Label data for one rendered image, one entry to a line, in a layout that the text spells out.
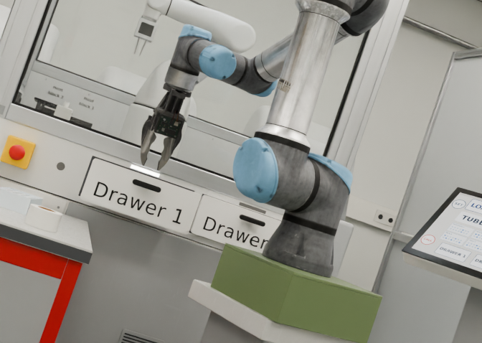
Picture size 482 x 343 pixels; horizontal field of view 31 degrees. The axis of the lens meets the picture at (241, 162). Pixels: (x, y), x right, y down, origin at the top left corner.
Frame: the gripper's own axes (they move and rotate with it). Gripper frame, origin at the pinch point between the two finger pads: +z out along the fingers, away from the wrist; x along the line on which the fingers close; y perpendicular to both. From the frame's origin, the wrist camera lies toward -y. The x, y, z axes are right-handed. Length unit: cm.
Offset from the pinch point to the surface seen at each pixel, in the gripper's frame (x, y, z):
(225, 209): 24.9, -13.9, 9.1
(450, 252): 87, -5, 0
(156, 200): 4.4, -1.2, 9.3
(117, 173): -7.0, -2.1, 5.7
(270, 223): 38.2, -13.7, 9.2
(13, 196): -29.3, 19.4, 13.1
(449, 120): 161, -204, -28
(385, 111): 183, -357, -15
